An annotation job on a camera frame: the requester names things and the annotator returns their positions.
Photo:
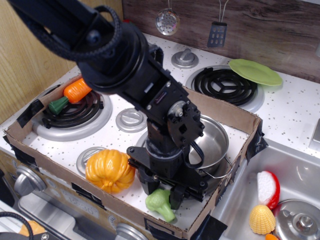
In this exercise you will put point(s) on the red white toy radish slice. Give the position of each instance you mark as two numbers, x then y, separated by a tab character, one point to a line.
268	189

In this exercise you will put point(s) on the hanging metal slotted spatula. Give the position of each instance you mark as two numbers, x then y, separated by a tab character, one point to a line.
218	29

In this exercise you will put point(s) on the grey oven knob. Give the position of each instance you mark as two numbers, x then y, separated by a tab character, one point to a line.
28	181
127	232

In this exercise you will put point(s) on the yellow toy corn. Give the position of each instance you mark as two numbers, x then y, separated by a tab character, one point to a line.
262	220

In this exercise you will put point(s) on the grey middle stove knob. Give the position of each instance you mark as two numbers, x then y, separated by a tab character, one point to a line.
131	120

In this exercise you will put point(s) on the grey front stove knob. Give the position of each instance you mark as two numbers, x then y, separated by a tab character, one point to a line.
83	158

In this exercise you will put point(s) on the orange toy carrot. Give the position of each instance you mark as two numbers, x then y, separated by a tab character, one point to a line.
73	93

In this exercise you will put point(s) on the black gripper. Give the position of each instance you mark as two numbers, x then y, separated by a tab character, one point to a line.
149	160

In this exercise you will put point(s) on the orange toy pumpkin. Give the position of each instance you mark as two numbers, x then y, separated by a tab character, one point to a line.
109	169

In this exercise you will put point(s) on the metal toy sink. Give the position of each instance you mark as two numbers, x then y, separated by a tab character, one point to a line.
299	178

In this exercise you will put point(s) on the grey back stove knob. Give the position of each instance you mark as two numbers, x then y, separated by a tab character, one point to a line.
185	59

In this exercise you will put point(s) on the grey lower oven knob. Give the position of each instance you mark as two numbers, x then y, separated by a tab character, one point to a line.
127	232

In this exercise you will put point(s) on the hanging metal strainer ladle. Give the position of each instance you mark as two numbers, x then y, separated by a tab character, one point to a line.
167	21

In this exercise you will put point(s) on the stainless steel pot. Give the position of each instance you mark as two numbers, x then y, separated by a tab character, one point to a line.
214	145

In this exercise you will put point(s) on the front left black burner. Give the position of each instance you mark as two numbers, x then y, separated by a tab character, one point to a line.
76	121

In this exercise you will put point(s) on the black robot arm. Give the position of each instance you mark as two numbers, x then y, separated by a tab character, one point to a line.
115	58

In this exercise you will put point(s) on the back right black burner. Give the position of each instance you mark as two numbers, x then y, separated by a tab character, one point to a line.
220	82

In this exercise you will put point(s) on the steel pot lid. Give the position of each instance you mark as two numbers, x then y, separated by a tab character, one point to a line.
296	220

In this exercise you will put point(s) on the orange toy at bottom left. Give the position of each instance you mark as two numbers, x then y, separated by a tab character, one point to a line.
36	229

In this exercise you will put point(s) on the grey oven front knob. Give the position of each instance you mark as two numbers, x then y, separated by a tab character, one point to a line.
28	181

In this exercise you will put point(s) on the grey stove knob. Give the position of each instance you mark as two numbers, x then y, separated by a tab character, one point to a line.
131	120
185	59
83	158

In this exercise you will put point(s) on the green plastic plate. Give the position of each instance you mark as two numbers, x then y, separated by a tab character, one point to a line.
255	72

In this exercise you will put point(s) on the small orange toy piece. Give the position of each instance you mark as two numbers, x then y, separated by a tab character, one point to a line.
270	236

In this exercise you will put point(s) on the green toy broccoli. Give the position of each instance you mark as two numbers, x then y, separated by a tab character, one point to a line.
159	201

